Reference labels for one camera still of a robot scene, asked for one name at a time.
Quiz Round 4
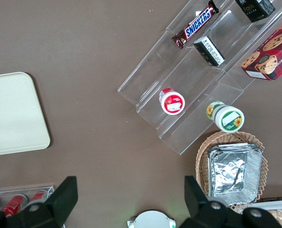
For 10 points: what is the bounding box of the clear acrylic stepped shelf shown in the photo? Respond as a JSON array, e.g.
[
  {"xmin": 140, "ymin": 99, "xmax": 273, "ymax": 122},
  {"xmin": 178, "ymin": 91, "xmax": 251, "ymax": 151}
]
[{"xmin": 117, "ymin": 0, "xmax": 282, "ymax": 156}]

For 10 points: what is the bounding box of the light tan wicker basket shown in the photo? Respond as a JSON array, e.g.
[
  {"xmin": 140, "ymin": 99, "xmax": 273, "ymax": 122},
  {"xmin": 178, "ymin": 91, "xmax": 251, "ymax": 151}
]
[{"xmin": 195, "ymin": 131, "xmax": 269, "ymax": 212}]

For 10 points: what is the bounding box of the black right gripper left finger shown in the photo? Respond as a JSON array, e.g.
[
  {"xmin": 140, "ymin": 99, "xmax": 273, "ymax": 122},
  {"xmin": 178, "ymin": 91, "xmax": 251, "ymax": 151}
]
[{"xmin": 0, "ymin": 175, "xmax": 79, "ymax": 228}]

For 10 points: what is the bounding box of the green sunflower yogurt cup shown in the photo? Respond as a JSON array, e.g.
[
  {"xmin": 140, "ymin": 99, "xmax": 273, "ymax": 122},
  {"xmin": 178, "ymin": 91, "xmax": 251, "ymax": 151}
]
[{"xmin": 206, "ymin": 101, "xmax": 245, "ymax": 133}]

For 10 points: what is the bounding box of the black box gold lettering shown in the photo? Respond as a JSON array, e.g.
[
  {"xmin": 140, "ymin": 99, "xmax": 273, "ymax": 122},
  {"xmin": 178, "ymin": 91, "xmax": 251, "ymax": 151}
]
[{"xmin": 235, "ymin": 0, "xmax": 276, "ymax": 23}]

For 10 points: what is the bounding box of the aluminium foil tray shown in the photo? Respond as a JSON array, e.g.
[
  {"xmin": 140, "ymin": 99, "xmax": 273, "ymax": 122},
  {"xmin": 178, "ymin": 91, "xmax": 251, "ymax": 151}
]
[{"xmin": 207, "ymin": 142, "xmax": 264, "ymax": 206}]

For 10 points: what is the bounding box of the white rectangular snack bin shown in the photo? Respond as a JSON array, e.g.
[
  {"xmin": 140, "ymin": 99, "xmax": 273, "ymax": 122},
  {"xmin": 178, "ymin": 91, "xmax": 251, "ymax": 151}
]
[{"xmin": 257, "ymin": 198, "xmax": 282, "ymax": 228}]

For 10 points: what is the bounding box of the black box white label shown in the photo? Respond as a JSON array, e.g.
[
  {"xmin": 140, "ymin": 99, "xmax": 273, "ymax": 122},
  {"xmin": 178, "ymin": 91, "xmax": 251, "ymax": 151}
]
[{"xmin": 193, "ymin": 36, "xmax": 226, "ymax": 67}]

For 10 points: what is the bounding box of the red tartan cookie box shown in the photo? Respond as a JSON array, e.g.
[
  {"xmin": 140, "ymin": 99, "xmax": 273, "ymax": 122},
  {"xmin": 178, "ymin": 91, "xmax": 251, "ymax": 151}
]
[{"xmin": 240, "ymin": 15, "xmax": 282, "ymax": 81}]

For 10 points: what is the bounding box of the red cola bottle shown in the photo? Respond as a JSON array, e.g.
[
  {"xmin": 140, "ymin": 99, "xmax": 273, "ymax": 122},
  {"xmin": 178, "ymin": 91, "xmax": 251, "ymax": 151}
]
[
  {"xmin": 1, "ymin": 193, "xmax": 28, "ymax": 218},
  {"xmin": 28, "ymin": 190, "xmax": 48, "ymax": 206}
]

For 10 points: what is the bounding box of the clear acrylic bottle rack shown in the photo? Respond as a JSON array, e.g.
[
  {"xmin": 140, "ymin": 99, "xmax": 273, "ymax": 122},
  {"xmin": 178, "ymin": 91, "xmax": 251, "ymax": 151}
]
[{"xmin": 0, "ymin": 182, "xmax": 56, "ymax": 218}]

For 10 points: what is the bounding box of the cream plastic tray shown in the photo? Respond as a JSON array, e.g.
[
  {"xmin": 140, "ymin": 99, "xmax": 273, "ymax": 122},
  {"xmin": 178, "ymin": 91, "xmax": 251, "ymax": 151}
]
[{"xmin": 0, "ymin": 72, "xmax": 51, "ymax": 157}]

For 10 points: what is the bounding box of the Snickers chocolate bar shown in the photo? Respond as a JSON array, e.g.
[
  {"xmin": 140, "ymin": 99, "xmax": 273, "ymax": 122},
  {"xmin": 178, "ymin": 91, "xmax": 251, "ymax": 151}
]
[{"xmin": 171, "ymin": 0, "xmax": 219, "ymax": 50}]

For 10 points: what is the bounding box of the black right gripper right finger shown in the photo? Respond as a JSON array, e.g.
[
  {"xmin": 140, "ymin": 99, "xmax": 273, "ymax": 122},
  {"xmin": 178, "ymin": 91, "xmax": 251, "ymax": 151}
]
[{"xmin": 179, "ymin": 175, "xmax": 282, "ymax": 228}]

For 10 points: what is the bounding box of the red lidded yogurt cup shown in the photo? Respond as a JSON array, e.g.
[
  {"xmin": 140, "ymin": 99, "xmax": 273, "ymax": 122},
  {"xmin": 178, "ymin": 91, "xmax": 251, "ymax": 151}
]
[{"xmin": 158, "ymin": 87, "xmax": 186, "ymax": 115}]

